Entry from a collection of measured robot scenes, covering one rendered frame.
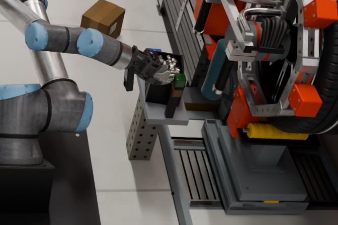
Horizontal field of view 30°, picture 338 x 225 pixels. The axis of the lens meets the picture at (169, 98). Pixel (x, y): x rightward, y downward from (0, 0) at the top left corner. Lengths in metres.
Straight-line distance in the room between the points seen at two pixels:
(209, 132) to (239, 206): 0.41
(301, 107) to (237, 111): 0.50
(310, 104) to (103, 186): 1.07
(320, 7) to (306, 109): 0.33
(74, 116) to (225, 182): 0.80
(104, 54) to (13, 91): 0.34
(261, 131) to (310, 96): 0.40
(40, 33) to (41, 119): 0.30
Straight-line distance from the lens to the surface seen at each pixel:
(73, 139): 2.52
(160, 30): 3.76
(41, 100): 2.19
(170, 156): 2.87
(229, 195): 2.68
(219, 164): 2.79
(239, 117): 2.52
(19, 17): 2.27
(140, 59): 2.14
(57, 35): 2.11
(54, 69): 2.36
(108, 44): 2.06
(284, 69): 2.44
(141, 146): 2.86
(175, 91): 2.38
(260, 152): 2.71
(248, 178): 2.70
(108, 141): 2.97
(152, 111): 2.49
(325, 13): 2.06
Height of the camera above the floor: 2.08
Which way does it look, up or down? 39 degrees down
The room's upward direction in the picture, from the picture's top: 17 degrees clockwise
